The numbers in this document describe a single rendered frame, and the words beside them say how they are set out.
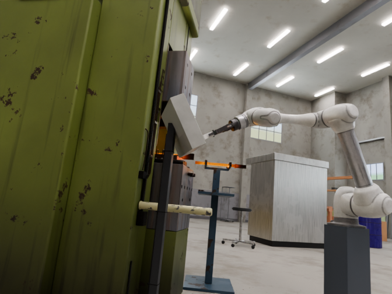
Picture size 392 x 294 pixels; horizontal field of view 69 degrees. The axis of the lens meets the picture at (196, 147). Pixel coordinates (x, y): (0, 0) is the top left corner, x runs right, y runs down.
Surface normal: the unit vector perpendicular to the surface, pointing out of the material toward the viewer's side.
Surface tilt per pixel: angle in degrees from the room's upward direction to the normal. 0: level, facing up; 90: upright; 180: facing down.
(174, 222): 90
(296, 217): 90
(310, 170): 90
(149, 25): 90
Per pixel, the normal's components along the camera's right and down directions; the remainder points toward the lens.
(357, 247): 0.34, -0.15
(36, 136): -0.18, -0.21
